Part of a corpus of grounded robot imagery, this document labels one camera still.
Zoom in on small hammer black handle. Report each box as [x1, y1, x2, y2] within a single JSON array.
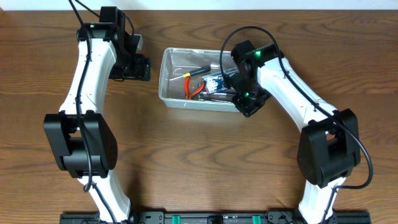
[[198, 92, 235, 102]]

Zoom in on yellow black screwdriver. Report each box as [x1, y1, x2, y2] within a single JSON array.
[[170, 65, 211, 81]]

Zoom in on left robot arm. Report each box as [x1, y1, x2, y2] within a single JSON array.
[[44, 21, 150, 223]]

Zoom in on red handled cutting pliers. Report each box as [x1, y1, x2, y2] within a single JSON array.
[[184, 76, 206, 100]]

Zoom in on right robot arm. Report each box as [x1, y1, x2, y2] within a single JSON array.
[[224, 40, 361, 223]]

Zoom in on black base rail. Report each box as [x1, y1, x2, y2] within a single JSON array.
[[58, 208, 373, 224]]

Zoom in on precision screwdriver set case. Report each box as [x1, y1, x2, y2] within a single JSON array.
[[201, 72, 228, 95]]

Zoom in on clear plastic container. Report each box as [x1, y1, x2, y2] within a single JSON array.
[[159, 47, 237, 112]]

